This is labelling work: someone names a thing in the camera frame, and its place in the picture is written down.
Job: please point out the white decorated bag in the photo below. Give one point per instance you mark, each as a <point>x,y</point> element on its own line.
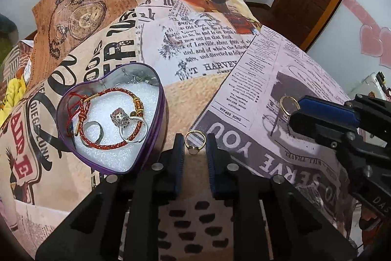
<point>371,84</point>

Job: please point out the newspaper print blanket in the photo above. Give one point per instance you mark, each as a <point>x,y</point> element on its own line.
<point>198,34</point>

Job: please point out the yellow cloth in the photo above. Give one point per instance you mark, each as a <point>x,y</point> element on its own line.
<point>13,92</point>

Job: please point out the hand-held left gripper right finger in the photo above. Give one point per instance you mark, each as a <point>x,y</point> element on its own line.
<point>211,169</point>

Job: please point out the purple heart-shaped tin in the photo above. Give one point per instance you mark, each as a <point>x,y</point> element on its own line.
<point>143,102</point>

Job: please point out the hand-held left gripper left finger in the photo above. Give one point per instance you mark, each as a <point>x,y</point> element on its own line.
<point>178,175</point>

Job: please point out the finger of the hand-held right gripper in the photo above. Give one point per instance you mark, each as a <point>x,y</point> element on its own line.
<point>326,109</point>
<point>317,129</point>

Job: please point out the striped patchwork blanket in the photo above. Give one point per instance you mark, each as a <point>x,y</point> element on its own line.
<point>15,59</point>

